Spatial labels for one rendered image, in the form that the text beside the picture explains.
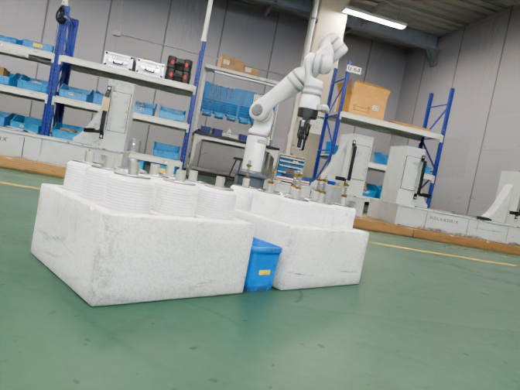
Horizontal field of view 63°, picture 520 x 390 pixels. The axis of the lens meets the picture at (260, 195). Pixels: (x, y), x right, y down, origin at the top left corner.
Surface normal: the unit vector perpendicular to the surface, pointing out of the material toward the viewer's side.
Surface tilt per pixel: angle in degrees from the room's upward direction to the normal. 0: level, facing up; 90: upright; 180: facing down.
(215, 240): 90
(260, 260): 92
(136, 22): 90
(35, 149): 90
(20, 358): 0
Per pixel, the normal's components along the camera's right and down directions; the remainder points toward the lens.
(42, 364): 0.18, -0.98
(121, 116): 0.22, 0.09
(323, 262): 0.67, 0.17
